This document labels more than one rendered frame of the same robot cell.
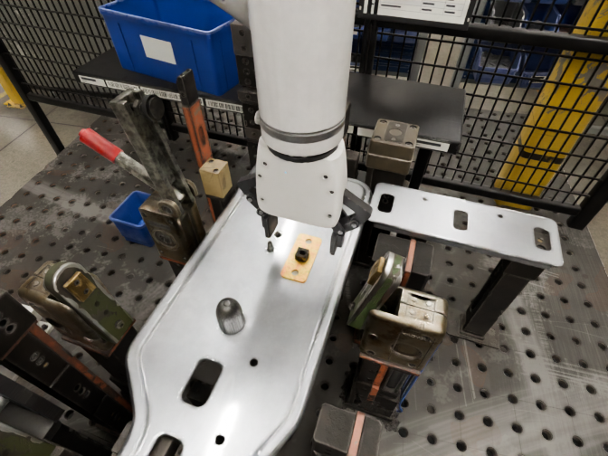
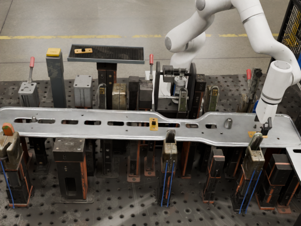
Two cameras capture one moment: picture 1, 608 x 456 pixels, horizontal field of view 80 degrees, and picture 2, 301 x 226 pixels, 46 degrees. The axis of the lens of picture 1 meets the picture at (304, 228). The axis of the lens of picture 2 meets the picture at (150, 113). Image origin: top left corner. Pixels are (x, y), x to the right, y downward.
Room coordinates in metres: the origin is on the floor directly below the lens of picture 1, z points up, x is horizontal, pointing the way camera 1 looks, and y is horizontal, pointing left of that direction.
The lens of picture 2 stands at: (-0.60, -0.90, 2.06)
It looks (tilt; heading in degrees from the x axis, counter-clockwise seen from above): 40 degrees down; 67
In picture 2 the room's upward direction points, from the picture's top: 5 degrees clockwise
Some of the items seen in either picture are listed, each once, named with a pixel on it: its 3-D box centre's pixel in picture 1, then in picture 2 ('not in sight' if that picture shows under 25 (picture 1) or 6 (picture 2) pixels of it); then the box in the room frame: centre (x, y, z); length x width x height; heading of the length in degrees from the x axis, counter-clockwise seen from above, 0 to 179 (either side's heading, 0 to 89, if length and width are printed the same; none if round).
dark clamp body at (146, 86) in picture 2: not in sight; (144, 115); (-0.07, 0.40, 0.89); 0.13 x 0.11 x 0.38; 71
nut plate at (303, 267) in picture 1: (301, 254); (257, 133); (0.32, 0.00, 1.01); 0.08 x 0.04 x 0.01; 161
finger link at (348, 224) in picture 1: (346, 232); (265, 131); (0.30, -0.05, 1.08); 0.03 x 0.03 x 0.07; 71
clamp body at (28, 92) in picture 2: not in sight; (32, 116); (-0.61, 0.55, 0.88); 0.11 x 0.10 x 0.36; 71
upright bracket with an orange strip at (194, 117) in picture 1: (216, 204); not in sight; (0.48, 0.16, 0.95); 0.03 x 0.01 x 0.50; 161
